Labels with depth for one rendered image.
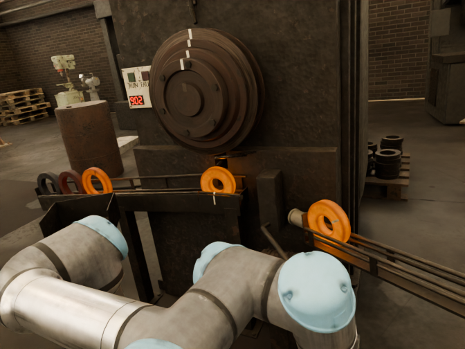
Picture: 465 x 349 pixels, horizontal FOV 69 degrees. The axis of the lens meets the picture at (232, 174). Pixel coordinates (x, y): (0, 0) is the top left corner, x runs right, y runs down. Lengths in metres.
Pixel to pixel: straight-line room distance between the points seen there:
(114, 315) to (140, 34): 1.36
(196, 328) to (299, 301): 0.10
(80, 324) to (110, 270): 0.28
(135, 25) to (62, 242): 1.15
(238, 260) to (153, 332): 0.13
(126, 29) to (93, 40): 8.63
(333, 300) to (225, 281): 0.12
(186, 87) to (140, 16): 0.50
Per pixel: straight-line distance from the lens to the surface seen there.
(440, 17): 5.17
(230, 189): 1.41
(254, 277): 0.41
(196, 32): 1.30
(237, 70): 1.21
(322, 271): 0.37
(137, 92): 1.66
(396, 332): 1.82
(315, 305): 0.36
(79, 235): 0.70
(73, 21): 10.74
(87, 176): 1.91
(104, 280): 0.72
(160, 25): 1.57
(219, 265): 0.42
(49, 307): 0.52
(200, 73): 1.20
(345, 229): 1.09
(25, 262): 0.66
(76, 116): 4.07
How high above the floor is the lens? 1.26
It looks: 20 degrees down
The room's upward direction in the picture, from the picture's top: 7 degrees counter-clockwise
